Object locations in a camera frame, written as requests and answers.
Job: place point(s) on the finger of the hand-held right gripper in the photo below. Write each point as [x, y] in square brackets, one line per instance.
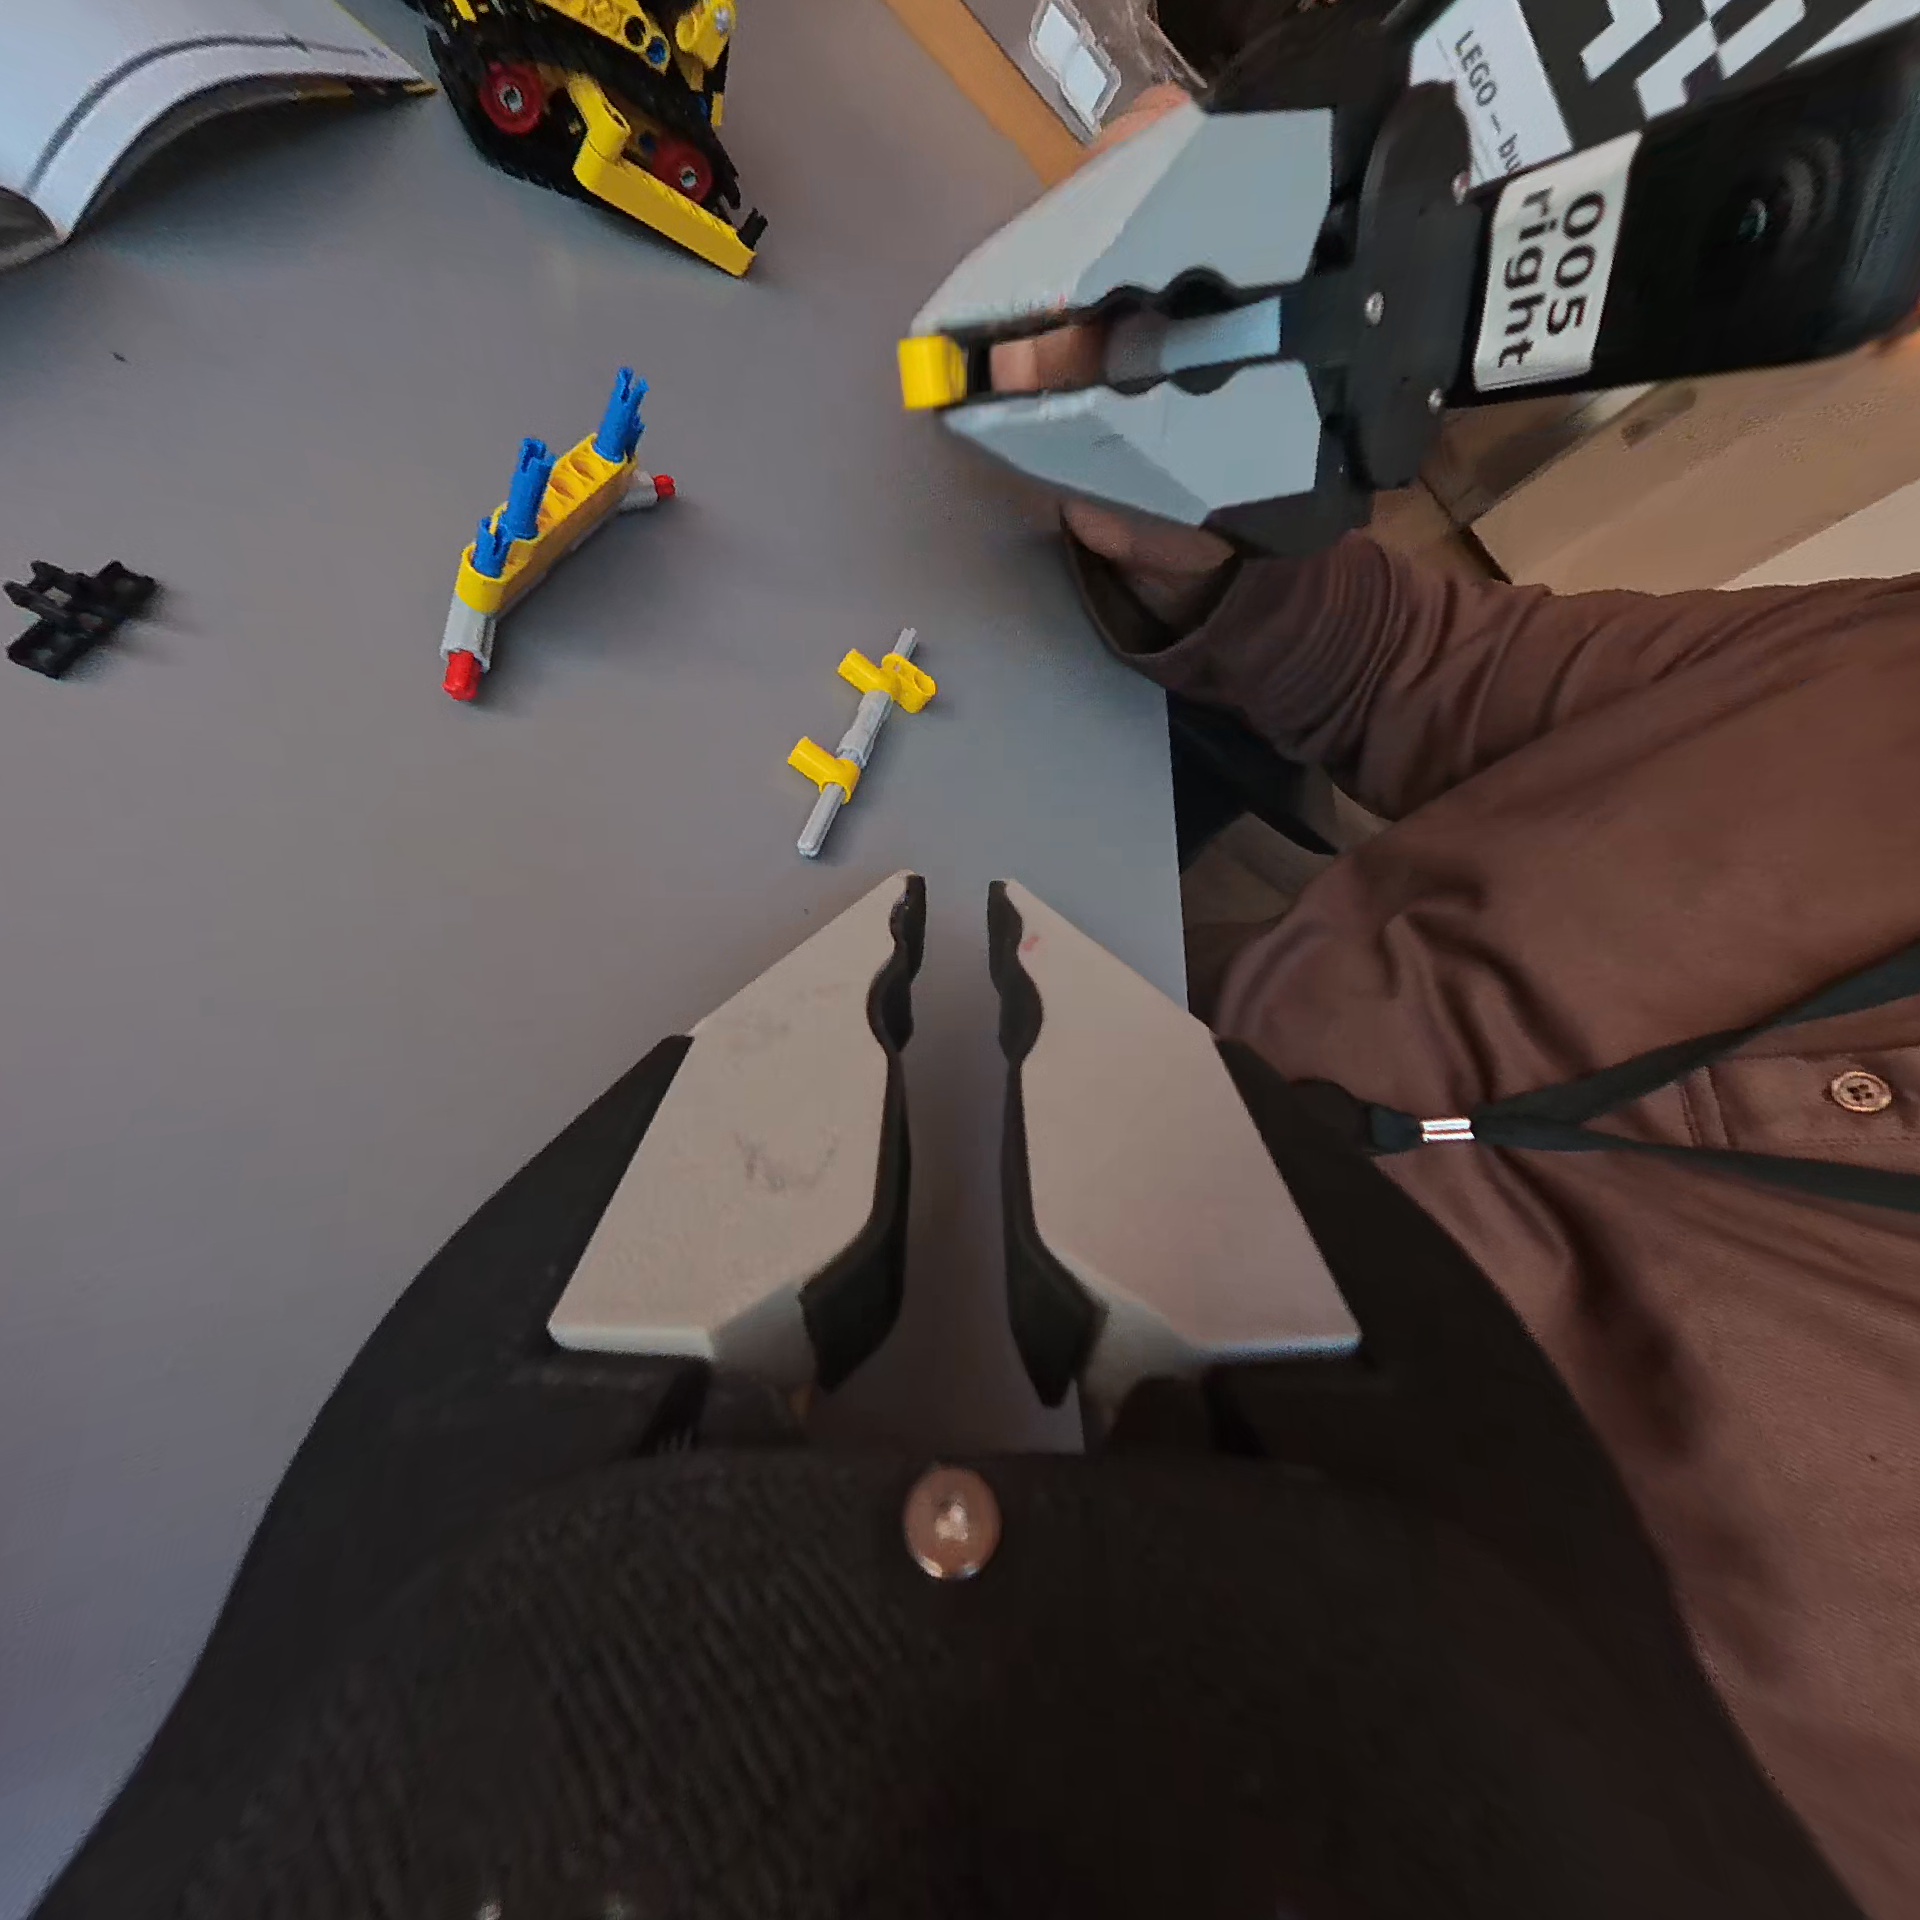
[1186, 442]
[1186, 195]

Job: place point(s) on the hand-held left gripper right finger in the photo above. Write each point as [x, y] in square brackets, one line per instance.
[1154, 1169]

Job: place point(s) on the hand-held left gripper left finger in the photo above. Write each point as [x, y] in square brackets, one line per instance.
[719, 1169]

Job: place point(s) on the small yellow lego connector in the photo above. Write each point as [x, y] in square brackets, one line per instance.
[932, 373]

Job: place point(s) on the grey lego axle yellow connectors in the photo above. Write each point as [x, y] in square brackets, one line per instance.
[862, 735]

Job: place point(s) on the person's right forearm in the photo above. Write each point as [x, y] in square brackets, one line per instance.
[1499, 706]

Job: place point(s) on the yellow black lego bulldozer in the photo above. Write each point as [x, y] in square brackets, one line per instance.
[632, 163]

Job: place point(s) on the yellow lego beam blue pins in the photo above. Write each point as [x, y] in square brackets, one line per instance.
[555, 518]

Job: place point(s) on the black lego track links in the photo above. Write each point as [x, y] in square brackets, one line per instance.
[76, 599]

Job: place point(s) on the lego instruction booklet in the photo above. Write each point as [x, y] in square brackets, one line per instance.
[153, 107]

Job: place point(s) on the person's right hand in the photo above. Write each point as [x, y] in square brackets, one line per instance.
[1147, 535]

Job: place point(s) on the small clear plastic packet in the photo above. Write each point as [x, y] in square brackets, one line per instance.
[1072, 53]

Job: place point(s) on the grey table with wooden edge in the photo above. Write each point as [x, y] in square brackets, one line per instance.
[992, 77]

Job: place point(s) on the framed sign with black pattern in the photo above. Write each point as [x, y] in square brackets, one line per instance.
[1538, 77]

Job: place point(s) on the person's torso in brown shirt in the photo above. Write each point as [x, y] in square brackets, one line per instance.
[1649, 1426]

